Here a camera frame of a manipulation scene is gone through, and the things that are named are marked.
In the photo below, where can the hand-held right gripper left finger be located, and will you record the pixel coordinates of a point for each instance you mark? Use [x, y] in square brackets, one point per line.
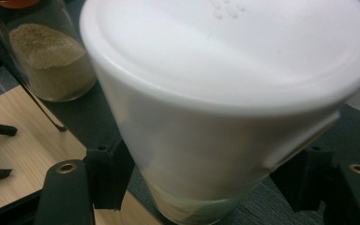
[111, 175]

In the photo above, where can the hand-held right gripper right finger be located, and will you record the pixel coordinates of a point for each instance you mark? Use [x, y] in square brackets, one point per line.
[306, 178]

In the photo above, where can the white lid glass jar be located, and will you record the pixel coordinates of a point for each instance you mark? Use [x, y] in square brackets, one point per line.
[218, 93]

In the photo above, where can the glass jar with brown powder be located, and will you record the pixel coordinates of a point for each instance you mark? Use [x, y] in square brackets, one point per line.
[53, 65]

